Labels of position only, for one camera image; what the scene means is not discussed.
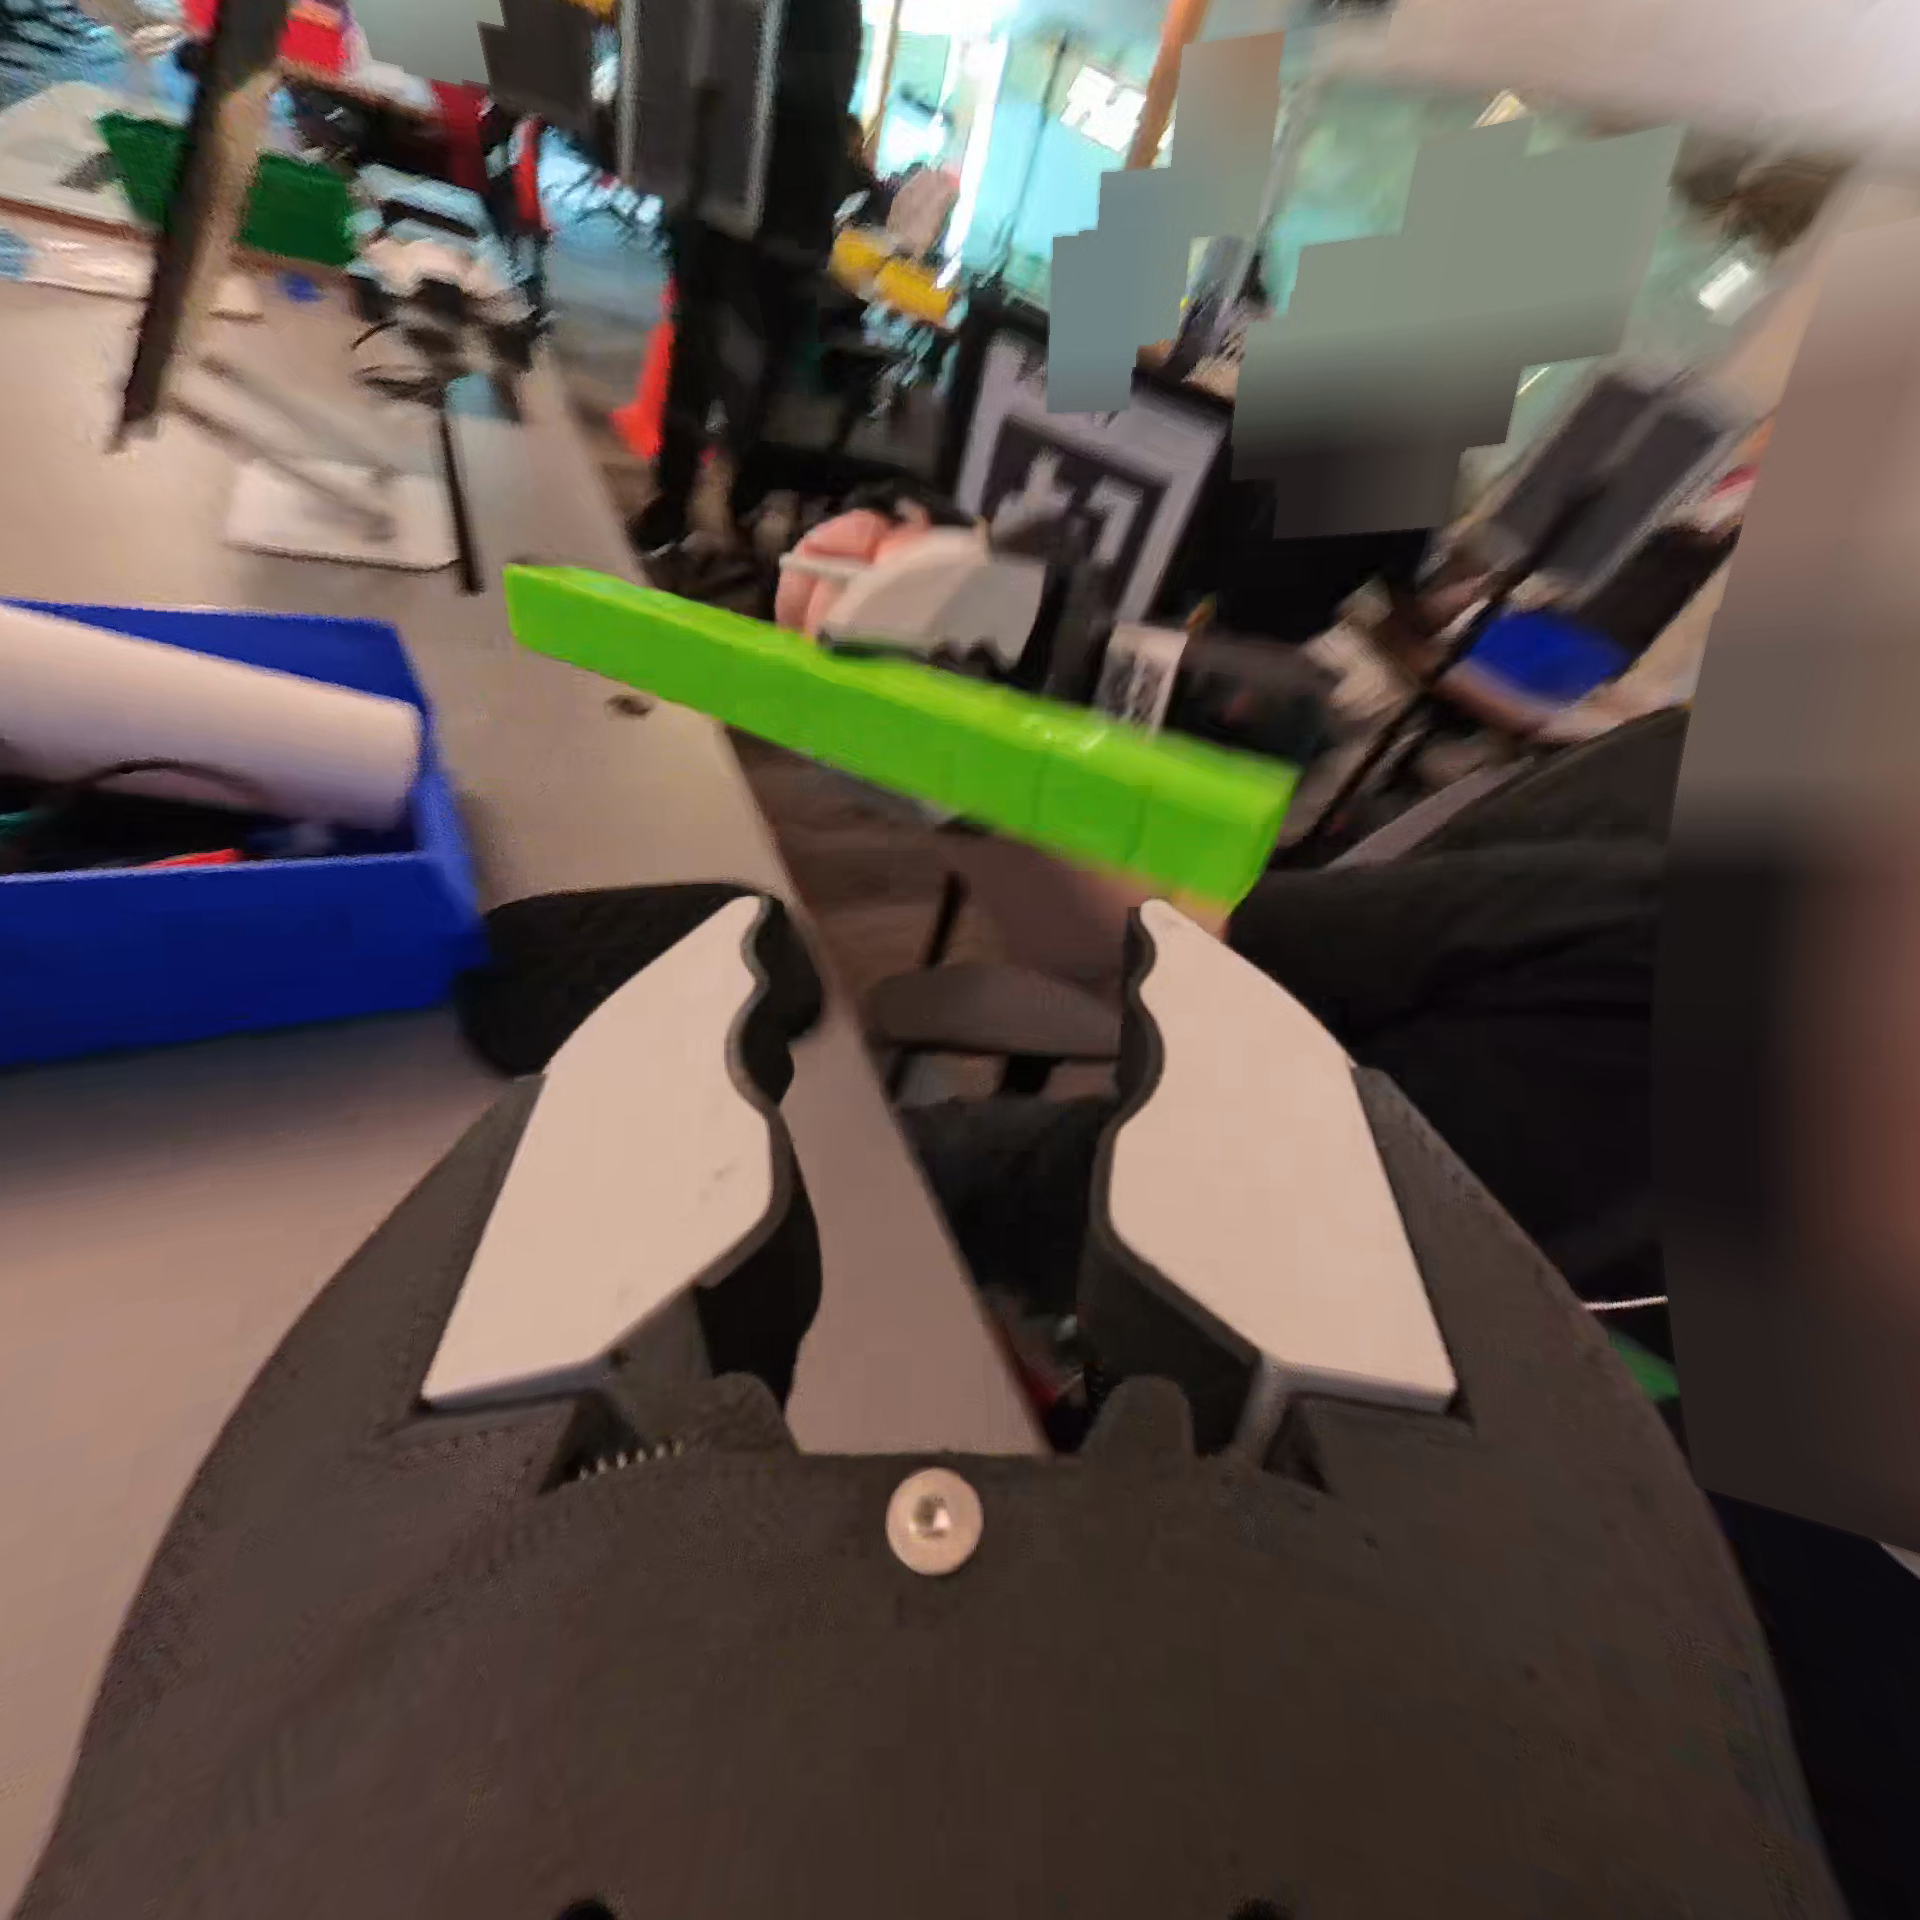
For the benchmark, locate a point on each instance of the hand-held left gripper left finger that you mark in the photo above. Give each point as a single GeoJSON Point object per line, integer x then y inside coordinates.
{"type": "Point", "coordinates": [629, 1172]}

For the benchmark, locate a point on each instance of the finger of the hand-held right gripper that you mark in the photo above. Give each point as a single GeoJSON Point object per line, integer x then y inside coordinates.
{"type": "Point", "coordinates": [944, 592]}

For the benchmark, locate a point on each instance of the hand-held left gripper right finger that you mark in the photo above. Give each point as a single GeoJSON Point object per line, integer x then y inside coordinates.
{"type": "Point", "coordinates": [1277, 1202]}

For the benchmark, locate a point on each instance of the green segmented bar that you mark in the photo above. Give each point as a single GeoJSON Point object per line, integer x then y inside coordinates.
{"type": "Point", "coordinates": [901, 722]}

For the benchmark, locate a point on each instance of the blue plastic bin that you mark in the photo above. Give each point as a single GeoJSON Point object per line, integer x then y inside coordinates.
{"type": "Point", "coordinates": [225, 944]}

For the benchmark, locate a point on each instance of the person's right hand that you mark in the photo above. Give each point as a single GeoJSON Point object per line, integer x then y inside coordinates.
{"type": "Point", "coordinates": [840, 547]}

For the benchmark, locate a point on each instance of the tag sign on stand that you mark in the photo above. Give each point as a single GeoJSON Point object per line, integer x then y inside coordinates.
{"type": "Point", "coordinates": [1080, 495]}

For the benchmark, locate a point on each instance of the blue box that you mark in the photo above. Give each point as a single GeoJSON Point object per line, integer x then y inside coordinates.
{"type": "Point", "coordinates": [1545, 669]}

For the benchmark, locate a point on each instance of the person's dark clothing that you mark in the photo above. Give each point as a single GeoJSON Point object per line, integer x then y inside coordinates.
{"type": "Point", "coordinates": [1470, 960]}

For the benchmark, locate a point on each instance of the yellow crate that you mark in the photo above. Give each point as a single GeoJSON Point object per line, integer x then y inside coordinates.
{"type": "Point", "coordinates": [901, 277]}

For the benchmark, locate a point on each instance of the orange traffic cone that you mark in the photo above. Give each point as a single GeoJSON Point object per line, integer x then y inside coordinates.
{"type": "Point", "coordinates": [647, 399]}

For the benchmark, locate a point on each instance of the black rod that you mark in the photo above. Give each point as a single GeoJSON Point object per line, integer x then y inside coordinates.
{"type": "Point", "coordinates": [455, 495]}

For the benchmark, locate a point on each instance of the red plastic piece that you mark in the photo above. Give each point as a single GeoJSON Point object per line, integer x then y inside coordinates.
{"type": "Point", "coordinates": [196, 858]}

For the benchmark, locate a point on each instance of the white paper roll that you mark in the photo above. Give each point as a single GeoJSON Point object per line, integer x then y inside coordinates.
{"type": "Point", "coordinates": [196, 704]}

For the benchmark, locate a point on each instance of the green crate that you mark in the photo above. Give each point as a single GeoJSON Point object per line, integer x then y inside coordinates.
{"type": "Point", "coordinates": [293, 211]}

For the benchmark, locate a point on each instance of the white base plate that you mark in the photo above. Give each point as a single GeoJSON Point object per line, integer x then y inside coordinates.
{"type": "Point", "coordinates": [413, 539]}

